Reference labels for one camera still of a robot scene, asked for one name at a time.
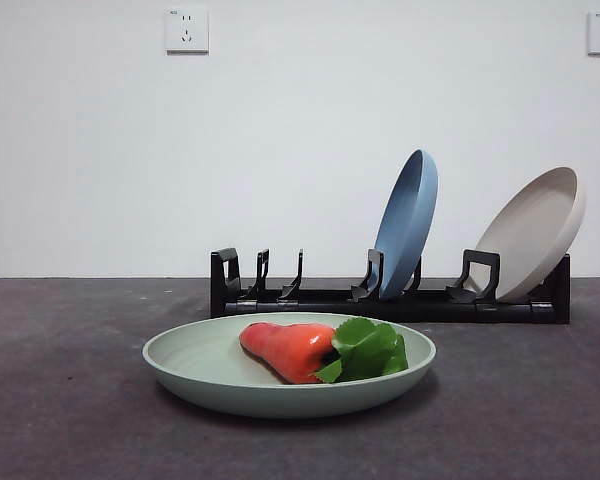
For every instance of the orange carrot with green leaves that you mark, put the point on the orange carrot with green leaves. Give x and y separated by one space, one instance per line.
285 350

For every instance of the green round plate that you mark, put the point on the green round plate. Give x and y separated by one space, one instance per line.
205 380

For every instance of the blue round plate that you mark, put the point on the blue round plate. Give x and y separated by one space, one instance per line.
405 230

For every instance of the black plate rack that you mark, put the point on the black plate rack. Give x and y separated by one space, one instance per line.
480 312

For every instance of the cream white round plate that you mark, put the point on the cream white round plate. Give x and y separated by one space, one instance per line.
525 240

